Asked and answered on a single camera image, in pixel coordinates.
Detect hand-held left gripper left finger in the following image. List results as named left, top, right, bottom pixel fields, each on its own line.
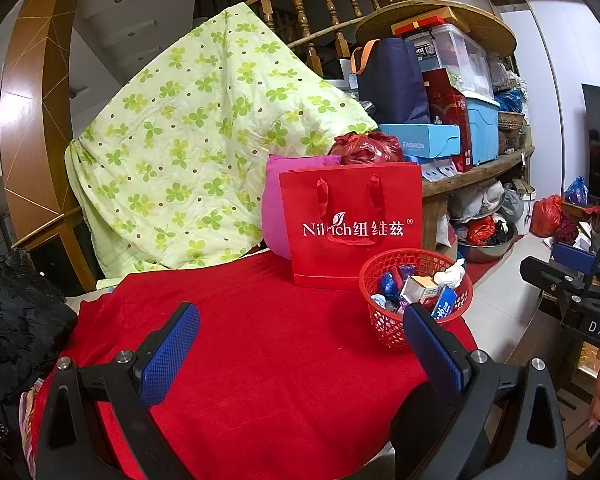
left=34, top=301, right=202, bottom=480

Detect wooden arch pillar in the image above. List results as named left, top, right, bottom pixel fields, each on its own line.
left=0, top=0, right=98, bottom=291

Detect clear plastic storage box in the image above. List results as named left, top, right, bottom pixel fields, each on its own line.
left=405, top=22, right=493, bottom=96

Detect green clover print quilt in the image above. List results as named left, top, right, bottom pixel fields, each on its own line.
left=65, top=2, right=381, bottom=281

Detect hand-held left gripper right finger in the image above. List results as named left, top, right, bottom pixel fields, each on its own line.
left=402, top=302, right=568, bottom=480

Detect small red white box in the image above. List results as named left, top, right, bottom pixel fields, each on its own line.
left=400, top=275, right=443, bottom=311

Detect red paper gift bag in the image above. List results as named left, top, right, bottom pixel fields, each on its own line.
left=279, top=162, right=423, bottom=291

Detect tied red plastic bag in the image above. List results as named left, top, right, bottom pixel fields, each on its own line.
left=328, top=130, right=406, bottom=166

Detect red fleece blanket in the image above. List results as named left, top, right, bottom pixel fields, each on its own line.
left=30, top=250, right=481, bottom=480

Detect black padded jacket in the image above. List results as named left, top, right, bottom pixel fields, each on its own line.
left=0, top=252, right=78, bottom=401

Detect blue toothpaste box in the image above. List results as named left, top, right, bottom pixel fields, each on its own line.
left=430, top=285, right=458, bottom=321

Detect round woven bamboo tray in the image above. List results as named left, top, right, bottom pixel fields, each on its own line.
left=355, top=0, right=518, bottom=58

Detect wooden stair railing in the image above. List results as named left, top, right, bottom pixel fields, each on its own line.
left=245, top=0, right=431, bottom=81

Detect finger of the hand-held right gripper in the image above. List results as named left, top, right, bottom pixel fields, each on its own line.
left=551, top=243, right=600, bottom=276
left=520, top=255, right=587, bottom=302

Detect small blue plastic bag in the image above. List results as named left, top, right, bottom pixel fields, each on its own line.
left=565, top=176, right=589, bottom=207

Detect white tissue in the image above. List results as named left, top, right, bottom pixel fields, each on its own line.
left=432, top=258, right=467, bottom=288

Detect tall red gift box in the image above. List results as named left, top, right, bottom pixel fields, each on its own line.
left=422, top=67, right=473, bottom=173

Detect blue plastic storage bin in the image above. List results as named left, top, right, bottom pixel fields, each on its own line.
left=460, top=92, right=501, bottom=166

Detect navy tote bag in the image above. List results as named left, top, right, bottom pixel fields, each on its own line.
left=350, top=37, right=431, bottom=126

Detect wicker basket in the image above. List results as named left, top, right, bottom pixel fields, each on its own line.
left=497, top=110, right=526, bottom=131

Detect wooden shelf table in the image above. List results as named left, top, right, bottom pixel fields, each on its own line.
left=420, top=145, right=536, bottom=261

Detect red mesh plastic basket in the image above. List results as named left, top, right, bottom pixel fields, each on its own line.
left=358, top=249, right=474, bottom=352

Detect pink pillow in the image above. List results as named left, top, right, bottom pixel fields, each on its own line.
left=261, top=154, right=342, bottom=261

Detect brown cardboard box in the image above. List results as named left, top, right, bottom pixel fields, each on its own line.
left=420, top=6, right=473, bottom=24

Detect light blue cardboard box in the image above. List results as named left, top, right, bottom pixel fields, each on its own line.
left=377, top=122, right=461, bottom=158

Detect metal basin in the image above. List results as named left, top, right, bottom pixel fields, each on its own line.
left=455, top=220, right=518, bottom=263

